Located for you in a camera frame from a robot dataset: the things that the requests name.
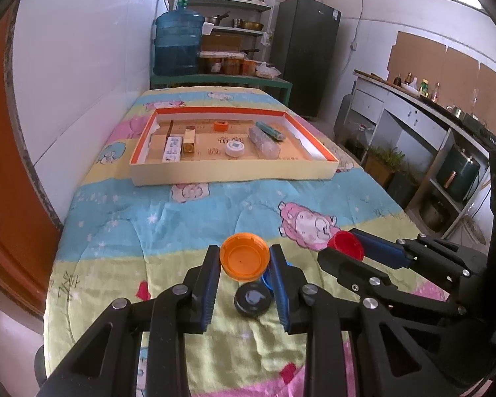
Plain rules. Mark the blue water jug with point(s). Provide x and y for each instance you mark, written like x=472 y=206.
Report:
x=177 y=42

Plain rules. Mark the potted green plant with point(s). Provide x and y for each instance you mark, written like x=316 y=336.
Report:
x=381 y=164

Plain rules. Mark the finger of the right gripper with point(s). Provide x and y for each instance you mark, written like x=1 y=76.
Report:
x=359 y=277
x=392 y=254

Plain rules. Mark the gold lighter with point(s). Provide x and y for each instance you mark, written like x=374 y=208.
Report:
x=189 y=141

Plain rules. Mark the white kitchen counter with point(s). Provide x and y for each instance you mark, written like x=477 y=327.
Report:
x=444 y=182

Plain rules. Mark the teal patterned lighter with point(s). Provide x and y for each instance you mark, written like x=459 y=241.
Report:
x=273 y=133

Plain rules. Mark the clear glitter lighter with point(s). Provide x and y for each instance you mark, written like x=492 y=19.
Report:
x=263 y=143

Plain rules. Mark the blue bottle cap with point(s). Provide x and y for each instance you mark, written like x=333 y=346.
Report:
x=268 y=280

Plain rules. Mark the cardboard box on table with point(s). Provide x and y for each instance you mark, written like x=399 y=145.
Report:
x=221 y=42

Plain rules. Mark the black bottle cap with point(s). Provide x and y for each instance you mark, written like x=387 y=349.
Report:
x=252 y=299

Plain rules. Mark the plain orange bottle cap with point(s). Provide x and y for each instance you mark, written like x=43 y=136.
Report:
x=244 y=257

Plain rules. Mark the green metal table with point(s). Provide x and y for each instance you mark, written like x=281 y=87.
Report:
x=285 y=87

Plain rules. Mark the white Hello Kitty lighter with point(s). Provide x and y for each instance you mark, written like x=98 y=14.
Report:
x=173 y=149

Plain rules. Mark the dark green refrigerator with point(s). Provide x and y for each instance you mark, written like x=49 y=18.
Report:
x=302 y=49

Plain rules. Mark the orange rimmed cardboard tray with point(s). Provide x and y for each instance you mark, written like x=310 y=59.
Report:
x=213 y=144

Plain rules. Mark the orange cap with black label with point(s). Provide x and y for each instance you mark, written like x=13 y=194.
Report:
x=220 y=126

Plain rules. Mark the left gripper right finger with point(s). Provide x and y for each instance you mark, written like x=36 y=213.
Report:
x=287 y=283

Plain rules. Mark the red bottle cap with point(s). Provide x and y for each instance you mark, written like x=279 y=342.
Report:
x=347 y=243

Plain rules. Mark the brown wooden door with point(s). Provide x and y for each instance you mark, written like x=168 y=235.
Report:
x=28 y=236

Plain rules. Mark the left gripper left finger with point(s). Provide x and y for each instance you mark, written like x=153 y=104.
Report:
x=202 y=283

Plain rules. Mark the white QR code cap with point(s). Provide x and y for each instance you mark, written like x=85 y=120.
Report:
x=234 y=149

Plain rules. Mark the green sauce bottle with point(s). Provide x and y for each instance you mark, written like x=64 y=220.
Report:
x=424 y=88

